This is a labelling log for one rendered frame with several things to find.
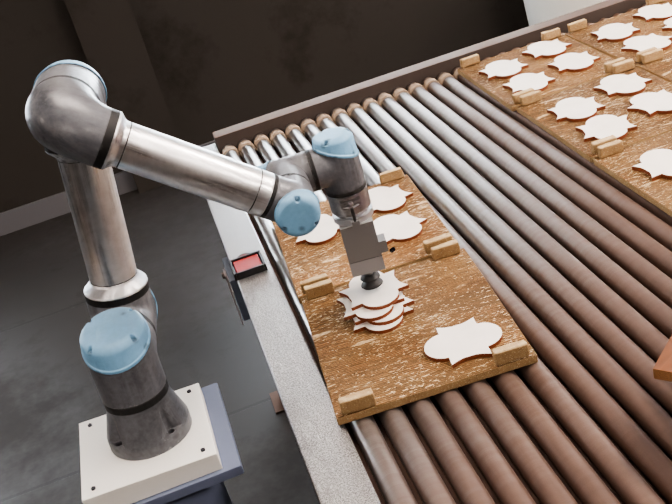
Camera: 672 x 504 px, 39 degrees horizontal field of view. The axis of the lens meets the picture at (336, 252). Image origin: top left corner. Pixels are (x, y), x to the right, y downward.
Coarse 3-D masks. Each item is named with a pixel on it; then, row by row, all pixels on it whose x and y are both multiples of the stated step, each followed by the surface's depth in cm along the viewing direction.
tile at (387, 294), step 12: (360, 276) 185; (384, 276) 183; (348, 288) 183; (360, 288) 181; (384, 288) 179; (396, 288) 178; (360, 300) 178; (372, 300) 177; (384, 300) 176; (396, 300) 176
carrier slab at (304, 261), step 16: (416, 192) 219; (320, 208) 224; (416, 208) 212; (432, 224) 204; (288, 240) 214; (336, 240) 208; (416, 240) 199; (288, 256) 207; (304, 256) 206; (320, 256) 204; (336, 256) 202; (384, 256) 197; (400, 256) 195; (416, 256) 194; (304, 272) 199; (320, 272) 198; (336, 272) 196; (384, 272) 192
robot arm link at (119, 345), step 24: (120, 312) 162; (96, 336) 157; (120, 336) 156; (144, 336) 158; (96, 360) 155; (120, 360) 155; (144, 360) 158; (96, 384) 160; (120, 384) 157; (144, 384) 159; (120, 408) 159
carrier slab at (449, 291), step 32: (448, 256) 190; (416, 288) 183; (448, 288) 180; (480, 288) 177; (320, 320) 181; (352, 320) 179; (416, 320) 173; (448, 320) 171; (480, 320) 168; (512, 320) 166; (320, 352) 172; (352, 352) 170; (384, 352) 167; (416, 352) 165; (352, 384) 161; (384, 384) 159; (416, 384) 157; (448, 384) 155; (352, 416) 155
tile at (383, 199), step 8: (376, 192) 222; (384, 192) 221; (392, 192) 220; (400, 192) 219; (408, 192) 218; (376, 200) 219; (384, 200) 218; (392, 200) 217; (400, 200) 216; (376, 208) 215; (384, 208) 214; (392, 208) 213; (400, 208) 214
